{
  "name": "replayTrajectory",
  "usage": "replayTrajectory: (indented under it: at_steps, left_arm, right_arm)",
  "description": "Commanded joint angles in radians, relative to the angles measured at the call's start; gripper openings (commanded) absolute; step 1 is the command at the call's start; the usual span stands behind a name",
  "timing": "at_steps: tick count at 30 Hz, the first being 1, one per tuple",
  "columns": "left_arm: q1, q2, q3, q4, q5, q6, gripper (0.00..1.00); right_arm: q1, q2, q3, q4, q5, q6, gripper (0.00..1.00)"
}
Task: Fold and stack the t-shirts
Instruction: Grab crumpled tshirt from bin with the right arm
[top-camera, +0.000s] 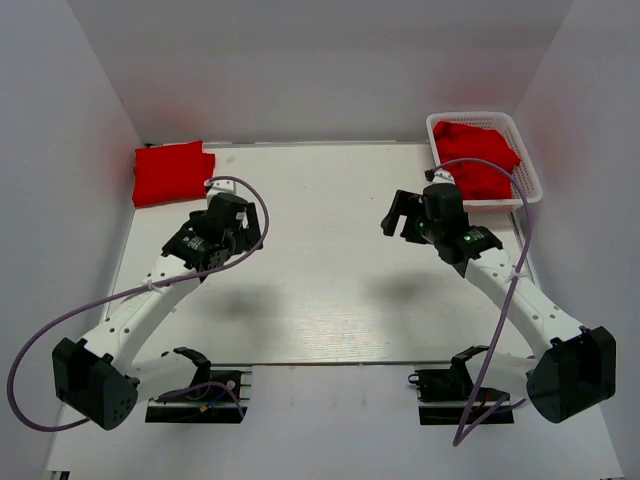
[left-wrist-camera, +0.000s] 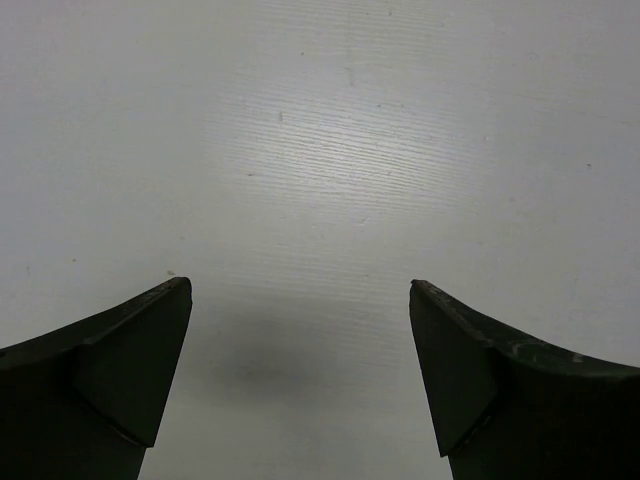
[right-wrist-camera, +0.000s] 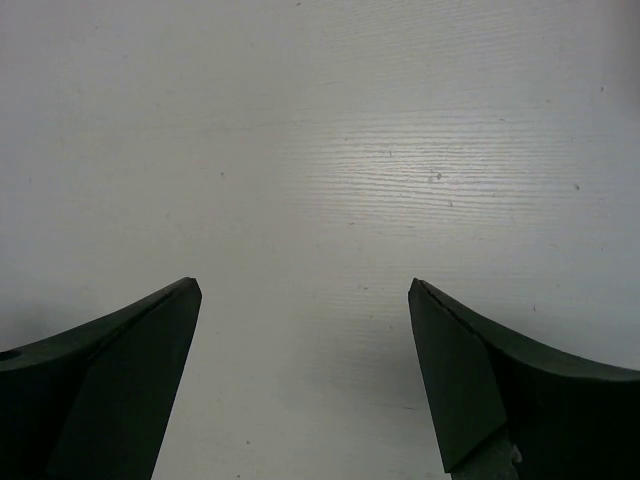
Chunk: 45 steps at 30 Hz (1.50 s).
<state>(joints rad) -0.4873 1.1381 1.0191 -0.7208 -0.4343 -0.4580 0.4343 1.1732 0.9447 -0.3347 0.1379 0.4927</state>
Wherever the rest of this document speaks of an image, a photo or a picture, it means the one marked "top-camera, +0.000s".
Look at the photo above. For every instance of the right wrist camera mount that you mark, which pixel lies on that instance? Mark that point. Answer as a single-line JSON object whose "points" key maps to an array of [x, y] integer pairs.
{"points": [[438, 176]]}

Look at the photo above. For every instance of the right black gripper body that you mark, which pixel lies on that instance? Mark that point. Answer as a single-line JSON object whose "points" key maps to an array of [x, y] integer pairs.
{"points": [[430, 229]]}

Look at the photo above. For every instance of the red shirts in basket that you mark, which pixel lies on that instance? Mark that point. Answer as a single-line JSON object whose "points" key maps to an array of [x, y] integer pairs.
{"points": [[476, 181]]}

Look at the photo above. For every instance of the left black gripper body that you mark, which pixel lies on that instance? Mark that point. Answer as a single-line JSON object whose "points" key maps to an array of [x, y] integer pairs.
{"points": [[238, 242]]}

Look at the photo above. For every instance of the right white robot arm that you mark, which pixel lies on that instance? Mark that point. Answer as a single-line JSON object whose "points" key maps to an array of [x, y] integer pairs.
{"points": [[572, 367]]}

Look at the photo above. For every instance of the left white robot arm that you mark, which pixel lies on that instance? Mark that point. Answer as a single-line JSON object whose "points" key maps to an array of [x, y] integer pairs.
{"points": [[99, 375]]}

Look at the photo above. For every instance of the white plastic basket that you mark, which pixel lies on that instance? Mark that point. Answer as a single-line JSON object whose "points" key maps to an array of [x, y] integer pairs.
{"points": [[524, 179]]}

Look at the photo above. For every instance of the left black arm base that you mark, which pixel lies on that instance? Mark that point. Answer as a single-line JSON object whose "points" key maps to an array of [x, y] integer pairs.
{"points": [[215, 396]]}

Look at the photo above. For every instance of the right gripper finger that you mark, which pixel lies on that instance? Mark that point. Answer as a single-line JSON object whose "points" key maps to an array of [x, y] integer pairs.
{"points": [[405, 204], [412, 231]]}

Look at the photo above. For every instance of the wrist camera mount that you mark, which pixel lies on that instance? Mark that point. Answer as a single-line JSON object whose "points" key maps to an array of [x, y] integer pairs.
{"points": [[438, 176], [214, 187]]}

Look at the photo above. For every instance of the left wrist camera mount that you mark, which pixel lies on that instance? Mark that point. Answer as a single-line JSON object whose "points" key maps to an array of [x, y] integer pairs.
{"points": [[214, 187]]}

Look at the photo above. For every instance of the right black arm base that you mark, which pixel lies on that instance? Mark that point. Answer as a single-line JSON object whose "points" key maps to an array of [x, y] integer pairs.
{"points": [[442, 393]]}

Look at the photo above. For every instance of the folded red t shirt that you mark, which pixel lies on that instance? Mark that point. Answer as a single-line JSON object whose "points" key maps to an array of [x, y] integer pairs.
{"points": [[173, 173]]}

